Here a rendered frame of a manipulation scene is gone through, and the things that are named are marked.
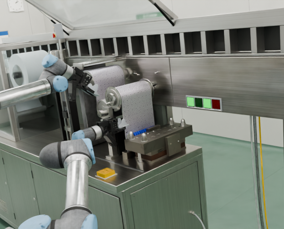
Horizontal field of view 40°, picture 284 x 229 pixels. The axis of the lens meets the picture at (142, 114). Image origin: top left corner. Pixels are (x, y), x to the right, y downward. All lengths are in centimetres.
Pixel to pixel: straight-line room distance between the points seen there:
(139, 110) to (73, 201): 98
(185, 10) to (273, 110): 349
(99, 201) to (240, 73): 101
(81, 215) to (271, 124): 365
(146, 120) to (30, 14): 606
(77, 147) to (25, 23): 655
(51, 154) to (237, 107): 97
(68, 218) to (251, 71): 112
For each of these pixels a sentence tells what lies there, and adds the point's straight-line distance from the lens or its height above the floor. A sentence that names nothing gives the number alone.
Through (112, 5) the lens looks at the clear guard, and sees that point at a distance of 246.
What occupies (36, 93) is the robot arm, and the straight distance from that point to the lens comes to 182.
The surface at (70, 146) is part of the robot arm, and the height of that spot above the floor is 119.
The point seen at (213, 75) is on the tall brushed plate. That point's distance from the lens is 212.
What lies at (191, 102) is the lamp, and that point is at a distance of 224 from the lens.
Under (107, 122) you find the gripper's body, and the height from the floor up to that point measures 115.
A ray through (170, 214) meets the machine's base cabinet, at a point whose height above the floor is 59.
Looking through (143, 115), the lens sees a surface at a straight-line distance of 231.
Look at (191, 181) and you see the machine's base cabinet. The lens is 234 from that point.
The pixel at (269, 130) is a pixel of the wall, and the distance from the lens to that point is 483.
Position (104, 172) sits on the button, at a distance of 205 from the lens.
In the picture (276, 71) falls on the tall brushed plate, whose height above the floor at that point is 137.
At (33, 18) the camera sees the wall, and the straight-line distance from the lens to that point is 818.
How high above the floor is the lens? 167
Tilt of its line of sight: 14 degrees down
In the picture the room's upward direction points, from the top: 7 degrees counter-clockwise
